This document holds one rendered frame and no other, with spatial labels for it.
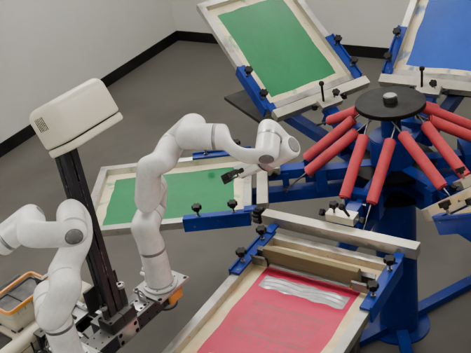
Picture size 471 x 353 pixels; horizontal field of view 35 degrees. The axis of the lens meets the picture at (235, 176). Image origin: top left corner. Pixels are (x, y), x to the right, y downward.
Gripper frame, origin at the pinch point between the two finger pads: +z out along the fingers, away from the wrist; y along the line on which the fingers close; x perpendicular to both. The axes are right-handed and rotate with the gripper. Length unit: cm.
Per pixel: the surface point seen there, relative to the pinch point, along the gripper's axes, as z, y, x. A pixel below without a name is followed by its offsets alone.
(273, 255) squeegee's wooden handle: 27, -33, 32
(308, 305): 15, -26, 53
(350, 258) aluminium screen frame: 8, -53, 44
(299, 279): 23, -37, 44
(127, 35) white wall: 352, -328, -212
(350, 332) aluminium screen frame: -5, -18, 65
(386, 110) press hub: -7, -100, -6
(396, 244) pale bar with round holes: -9, -60, 46
